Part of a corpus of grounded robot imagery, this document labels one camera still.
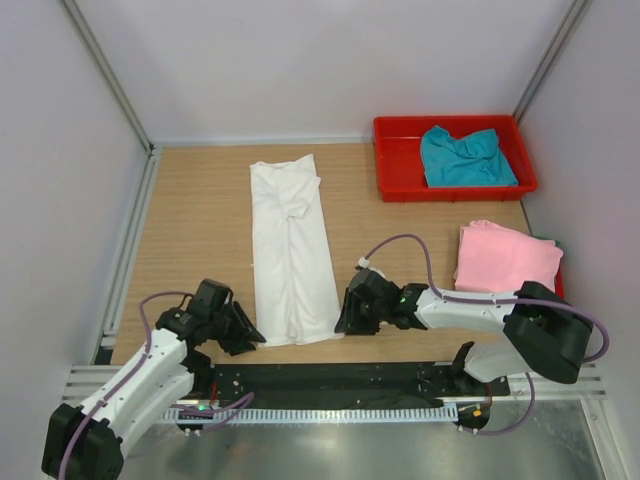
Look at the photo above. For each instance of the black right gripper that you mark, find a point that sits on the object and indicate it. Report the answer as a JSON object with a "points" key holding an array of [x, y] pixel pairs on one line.
{"points": [[350, 322]]}

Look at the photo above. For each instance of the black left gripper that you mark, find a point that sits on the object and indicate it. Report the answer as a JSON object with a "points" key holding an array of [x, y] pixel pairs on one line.
{"points": [[234, 310]]}

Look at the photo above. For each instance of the white t shirt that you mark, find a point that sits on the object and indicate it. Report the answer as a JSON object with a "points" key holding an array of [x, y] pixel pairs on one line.
{"points": [[296, 296]]}

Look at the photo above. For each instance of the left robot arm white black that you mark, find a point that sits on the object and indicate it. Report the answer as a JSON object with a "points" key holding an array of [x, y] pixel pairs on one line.
{"points": [[93, 439]]}

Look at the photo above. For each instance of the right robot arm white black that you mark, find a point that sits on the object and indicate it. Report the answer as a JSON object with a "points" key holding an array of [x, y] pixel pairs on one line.
{"points": [[537, 331]]}

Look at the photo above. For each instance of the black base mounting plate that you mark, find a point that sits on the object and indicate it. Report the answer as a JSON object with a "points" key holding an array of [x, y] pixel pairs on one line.
{"points": [[347, 386]]}

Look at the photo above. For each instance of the red plastic tray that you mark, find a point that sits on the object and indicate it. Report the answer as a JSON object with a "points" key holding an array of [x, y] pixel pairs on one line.
{"points": [[400, 171]]}

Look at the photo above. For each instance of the folded pink t shirt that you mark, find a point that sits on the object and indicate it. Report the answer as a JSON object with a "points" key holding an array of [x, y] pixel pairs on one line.
{"points": [[493, 259]]}

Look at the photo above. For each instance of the teal t shirt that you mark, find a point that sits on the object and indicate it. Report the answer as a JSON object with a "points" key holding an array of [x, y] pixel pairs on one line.
{"points": [[475, 160]]}

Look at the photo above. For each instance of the folded red t shirt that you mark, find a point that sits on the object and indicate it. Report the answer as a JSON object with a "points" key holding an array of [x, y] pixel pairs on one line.
{"points": [[559, 285]]}

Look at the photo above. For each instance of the folded green t shirt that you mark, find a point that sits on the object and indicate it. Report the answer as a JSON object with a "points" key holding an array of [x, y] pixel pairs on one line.
{"points": [[555, 242]]}

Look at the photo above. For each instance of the white slotted cable duct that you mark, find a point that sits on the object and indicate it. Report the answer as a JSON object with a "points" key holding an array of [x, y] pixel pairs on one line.
{"points": [[447, 413]]}

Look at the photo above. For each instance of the aluminium front rail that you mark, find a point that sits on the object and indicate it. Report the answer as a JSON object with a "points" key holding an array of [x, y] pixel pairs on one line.
{"points": [[84, 380]]}

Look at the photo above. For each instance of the left aluminium frame post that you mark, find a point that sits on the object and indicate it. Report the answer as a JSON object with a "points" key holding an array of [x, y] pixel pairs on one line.
{"points": [[104, 68]]}

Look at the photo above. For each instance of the aluminium frame post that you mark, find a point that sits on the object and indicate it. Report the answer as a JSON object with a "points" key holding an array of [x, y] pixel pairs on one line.
{"points": [[567, 27], [104, 68]]}

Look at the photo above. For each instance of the right aluminium frame post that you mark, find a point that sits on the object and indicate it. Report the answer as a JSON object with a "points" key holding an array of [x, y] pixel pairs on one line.
{"points": [[567, 27]]}

